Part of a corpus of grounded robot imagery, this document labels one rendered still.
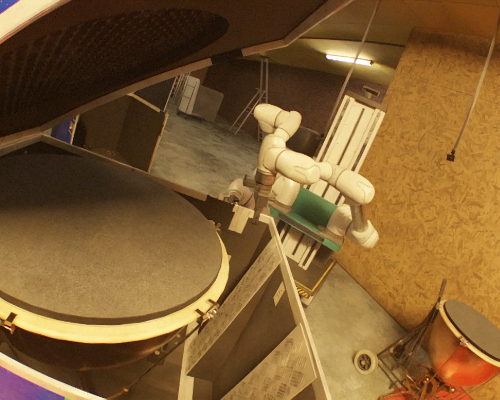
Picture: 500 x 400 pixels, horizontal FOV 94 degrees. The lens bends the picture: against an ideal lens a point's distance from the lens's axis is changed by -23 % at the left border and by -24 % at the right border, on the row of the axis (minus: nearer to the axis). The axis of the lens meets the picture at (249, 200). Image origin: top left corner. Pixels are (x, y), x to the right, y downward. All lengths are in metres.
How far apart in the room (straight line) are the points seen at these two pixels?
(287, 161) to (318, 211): 1.28
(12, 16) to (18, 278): 0.46
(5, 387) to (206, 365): 1.02
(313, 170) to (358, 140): 1.31
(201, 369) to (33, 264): 1.02
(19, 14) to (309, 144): 4.19
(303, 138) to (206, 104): 7.73
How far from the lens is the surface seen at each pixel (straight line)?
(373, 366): 2.37
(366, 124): 2.42
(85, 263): 0.69
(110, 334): 0.58
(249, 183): 1.28
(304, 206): 2.43
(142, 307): 0.61
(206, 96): 11.63
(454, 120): 3.52
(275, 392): 0.82
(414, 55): 4.16
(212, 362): 1.45
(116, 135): 4.16
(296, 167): 1.14
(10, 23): 0.31
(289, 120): 1.92
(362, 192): 1.61
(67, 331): 0.58
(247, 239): 1.41
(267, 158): 1.23
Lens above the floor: 1.40
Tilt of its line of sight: 18 degrees down
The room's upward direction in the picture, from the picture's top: 23 degrees clockwise
